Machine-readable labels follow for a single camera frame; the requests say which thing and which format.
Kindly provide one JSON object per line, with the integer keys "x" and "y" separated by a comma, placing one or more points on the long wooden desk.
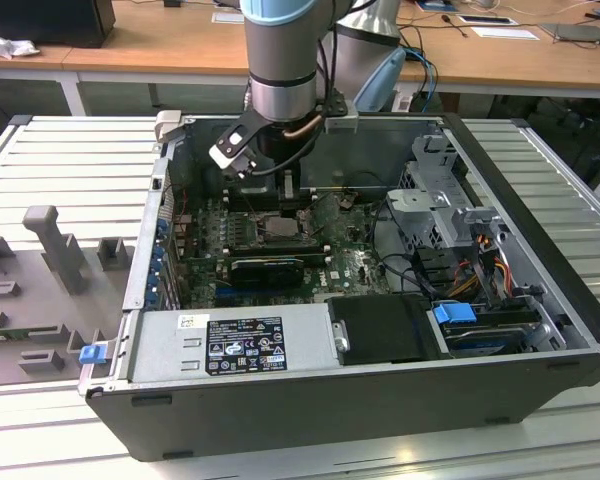
{"x": 180, "y": 45}

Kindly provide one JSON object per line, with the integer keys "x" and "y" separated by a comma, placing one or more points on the grey parts rack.
{"x": 35, "y": 295}

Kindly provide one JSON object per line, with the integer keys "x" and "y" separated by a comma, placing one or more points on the white paper sheet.
{"x": 505, "y": 33}
{"x": 229, "y": 17}

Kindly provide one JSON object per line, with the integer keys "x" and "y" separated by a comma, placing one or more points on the black hard disk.
{"x": 485, "y": 342}

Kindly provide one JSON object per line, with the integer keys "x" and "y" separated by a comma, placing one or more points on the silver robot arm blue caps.
{"x": 280, "y": 50}

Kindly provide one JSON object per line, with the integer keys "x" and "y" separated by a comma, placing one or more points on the green RAM stick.
{"x": 10, "y": 334}

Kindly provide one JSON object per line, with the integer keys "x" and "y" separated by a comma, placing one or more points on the black graphics card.
{"x": 267, "y": 274}

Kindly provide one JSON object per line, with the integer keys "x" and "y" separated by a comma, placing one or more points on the CPU socket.
{"x": 304, "y": 227}

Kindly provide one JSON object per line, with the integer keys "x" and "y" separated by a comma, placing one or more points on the crumpled white paper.
{"x": 10, "y": 47}

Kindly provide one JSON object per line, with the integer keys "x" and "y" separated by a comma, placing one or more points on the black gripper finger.
{"x": 289, "y": 202}

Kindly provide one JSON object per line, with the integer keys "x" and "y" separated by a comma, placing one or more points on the dark grey flat pad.
{"x": 575, "y": 32}

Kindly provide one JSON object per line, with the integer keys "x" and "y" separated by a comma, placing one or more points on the black plastic shroud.
{"x": 385, "y": 325}

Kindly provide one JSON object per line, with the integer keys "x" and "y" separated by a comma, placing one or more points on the black box on desk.
{"x": 45, "y": 22}

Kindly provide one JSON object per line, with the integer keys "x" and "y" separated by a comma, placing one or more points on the pale blue teach pendant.
{"x": 380, "y": 85}

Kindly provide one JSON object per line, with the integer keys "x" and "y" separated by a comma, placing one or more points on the black RAM stick row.
{"x": 250, "y": 200}
{"x": 280, "y": 250}

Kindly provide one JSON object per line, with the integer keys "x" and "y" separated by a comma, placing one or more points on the grey power supply unit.
{"x": 160, "y": 350}

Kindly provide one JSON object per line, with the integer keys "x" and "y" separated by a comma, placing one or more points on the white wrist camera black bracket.
{"x": 227, "y": 155}

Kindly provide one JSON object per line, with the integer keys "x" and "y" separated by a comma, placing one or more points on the grey metal drive cage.
{"x": 420, "y": 210}

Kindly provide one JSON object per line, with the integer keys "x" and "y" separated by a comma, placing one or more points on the white flat phone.
{"x": 486, "y": 20}

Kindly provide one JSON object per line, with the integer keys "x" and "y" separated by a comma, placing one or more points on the green motherboard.
{"x": 340, "y": 270}

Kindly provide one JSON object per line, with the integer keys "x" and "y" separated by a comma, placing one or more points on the blue case latch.
{"x": 91, "y": 354}

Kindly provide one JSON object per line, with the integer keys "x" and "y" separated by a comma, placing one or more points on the black open PC case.
{"x": 280, "y": 415}

